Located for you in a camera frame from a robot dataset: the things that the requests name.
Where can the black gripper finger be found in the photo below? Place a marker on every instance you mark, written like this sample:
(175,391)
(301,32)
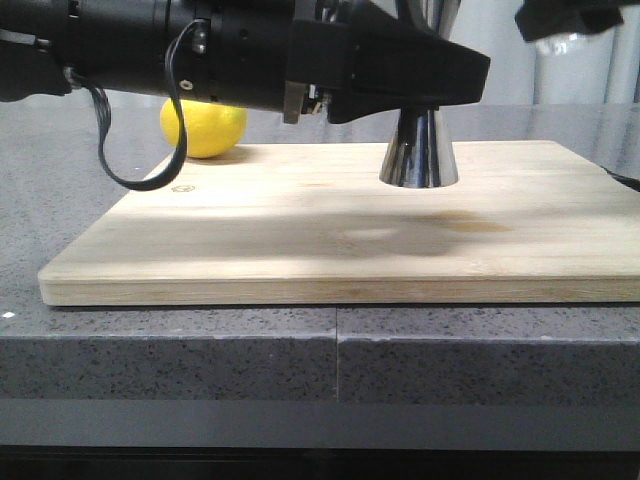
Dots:
(537,20)
(405,61)

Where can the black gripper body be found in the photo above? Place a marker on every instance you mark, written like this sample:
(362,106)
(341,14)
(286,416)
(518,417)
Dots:
(284,56)

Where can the glass beaker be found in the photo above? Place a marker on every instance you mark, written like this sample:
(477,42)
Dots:
(572,68)

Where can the steel double jigger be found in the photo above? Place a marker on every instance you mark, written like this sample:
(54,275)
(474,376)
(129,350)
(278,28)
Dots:
(421,154)

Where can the yellow lemon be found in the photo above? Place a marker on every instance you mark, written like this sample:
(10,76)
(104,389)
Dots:
(212,129)

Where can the black object behind board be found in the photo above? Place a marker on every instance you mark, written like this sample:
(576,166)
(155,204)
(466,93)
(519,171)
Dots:
(629,182)

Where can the wooden cutting board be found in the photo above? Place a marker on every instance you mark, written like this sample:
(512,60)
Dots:
(528,221)

